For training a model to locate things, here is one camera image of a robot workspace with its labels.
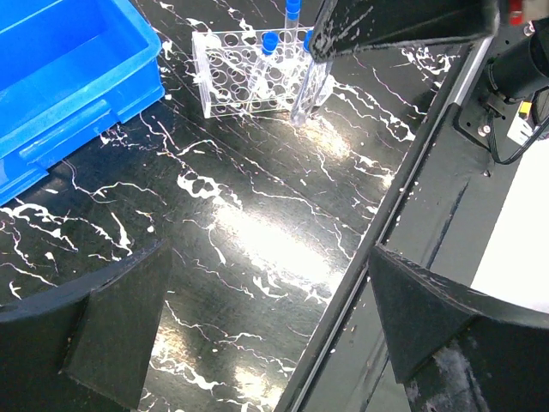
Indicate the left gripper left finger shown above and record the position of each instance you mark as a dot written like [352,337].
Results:
[85,345]

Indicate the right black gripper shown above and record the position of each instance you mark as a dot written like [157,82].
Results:
[348,27]

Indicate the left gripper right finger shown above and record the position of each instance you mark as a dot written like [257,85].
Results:
[456,349]

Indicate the centrifuge tube blue cap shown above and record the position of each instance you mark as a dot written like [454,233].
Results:
[270,41]
[291,27]
[307,39]
[311,87]

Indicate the clear tube rack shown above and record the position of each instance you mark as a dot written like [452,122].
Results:
[223,62]

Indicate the blue compartment bin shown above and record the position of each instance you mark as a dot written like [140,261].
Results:
[69,71]

